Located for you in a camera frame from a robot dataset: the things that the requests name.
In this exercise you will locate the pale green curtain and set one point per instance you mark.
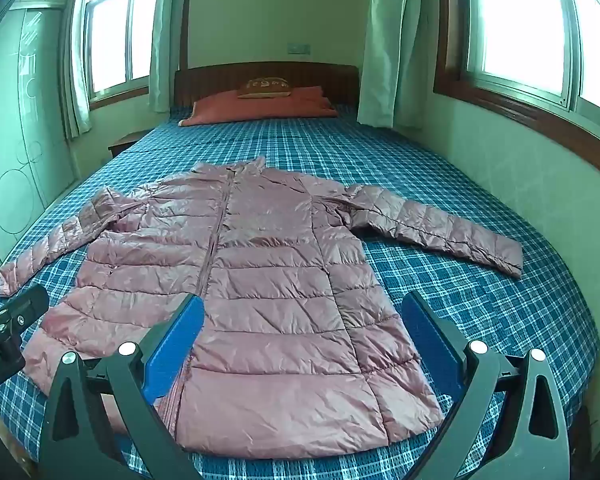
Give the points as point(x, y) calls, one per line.
point(75, 60)
point(387, 40)
point(167, 35)

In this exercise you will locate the window beside wardrobe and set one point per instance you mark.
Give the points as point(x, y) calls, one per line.
point(117, 35)

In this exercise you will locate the pink puffer jacket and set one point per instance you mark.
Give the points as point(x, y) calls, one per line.
point(280, 285)

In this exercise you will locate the red pillow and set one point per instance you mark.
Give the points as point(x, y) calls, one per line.
point(265, 109)

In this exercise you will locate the small brown cushion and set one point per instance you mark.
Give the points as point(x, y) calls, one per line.
point(264, 87)

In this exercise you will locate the wooden nightstand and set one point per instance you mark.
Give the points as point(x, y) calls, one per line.
point(125, 144)

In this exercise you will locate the bed with blue plaid sheet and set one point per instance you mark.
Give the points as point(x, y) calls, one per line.
point(430, 185)

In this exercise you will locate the wide window with wooden sill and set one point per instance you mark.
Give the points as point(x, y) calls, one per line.
point(525, 20)

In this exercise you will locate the white wardrobe with circle pattern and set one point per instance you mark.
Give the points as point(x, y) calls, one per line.
point(20, 150)

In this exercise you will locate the dark wooden headboard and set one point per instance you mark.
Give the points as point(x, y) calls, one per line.
point(215, 77)

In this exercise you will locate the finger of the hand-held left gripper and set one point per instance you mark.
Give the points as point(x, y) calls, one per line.
point(22, 305)

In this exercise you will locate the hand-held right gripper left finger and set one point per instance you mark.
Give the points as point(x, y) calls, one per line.
point(175, 350)

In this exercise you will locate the wall socket plate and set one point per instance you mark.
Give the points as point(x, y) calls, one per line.
point(299, 49)

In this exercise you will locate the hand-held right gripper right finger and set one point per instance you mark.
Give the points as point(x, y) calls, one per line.
point(430, 345)

